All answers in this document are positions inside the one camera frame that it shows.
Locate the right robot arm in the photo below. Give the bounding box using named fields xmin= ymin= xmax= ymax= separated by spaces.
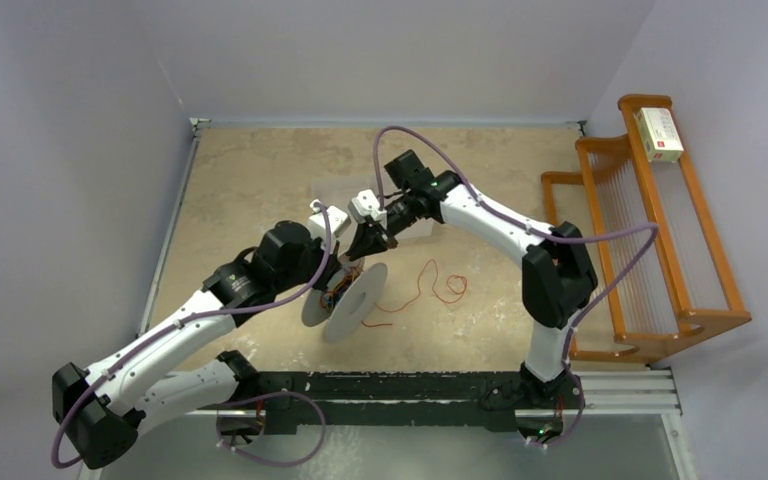
xmin=347 ymin=150 xmax=598 ymax=407

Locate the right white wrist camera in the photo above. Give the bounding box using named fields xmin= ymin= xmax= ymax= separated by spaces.
xmin=348 ymin=189 xmax=387 ymax=225

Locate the white box red label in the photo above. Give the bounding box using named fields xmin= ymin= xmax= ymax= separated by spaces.
xmin=634 ymin=107 xmax=684 ymax=163

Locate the red wire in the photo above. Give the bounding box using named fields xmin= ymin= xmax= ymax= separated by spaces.
xmin=320 ymin=261 xmax=365 ymax=309

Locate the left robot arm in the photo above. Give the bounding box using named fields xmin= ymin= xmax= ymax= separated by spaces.
xmin=50 ymin=211 xmax=349 ymax=469

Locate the orange wooden rack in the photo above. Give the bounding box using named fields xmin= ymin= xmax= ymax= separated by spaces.
xmin=541 ymin=94 xmax=752 ymax=364

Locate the grey plastic cable spool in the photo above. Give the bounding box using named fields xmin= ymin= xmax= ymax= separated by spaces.
xmin=301 ymin=260 xmax=388 ymax=344

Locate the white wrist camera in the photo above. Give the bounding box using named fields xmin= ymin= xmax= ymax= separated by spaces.
xmin=348 ymin=189 xmax=387 ymax=225
xmin=307 ymin=199 xmax=351 ymax=241

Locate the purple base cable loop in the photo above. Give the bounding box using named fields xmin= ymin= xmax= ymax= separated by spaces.
xmin=216 ymin=390 xmax=328 ymax=468

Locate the orange wire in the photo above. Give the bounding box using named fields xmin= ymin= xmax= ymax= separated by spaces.
xmin=361 ymin=258 xmax=470 ymax=329

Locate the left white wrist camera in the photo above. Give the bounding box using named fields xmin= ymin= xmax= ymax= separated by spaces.
xmin=307 ymin=199 xmax=351 ymax=241

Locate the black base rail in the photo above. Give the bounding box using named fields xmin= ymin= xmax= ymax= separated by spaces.
xmin=221 ymin=371 xmax=585 ymax=440

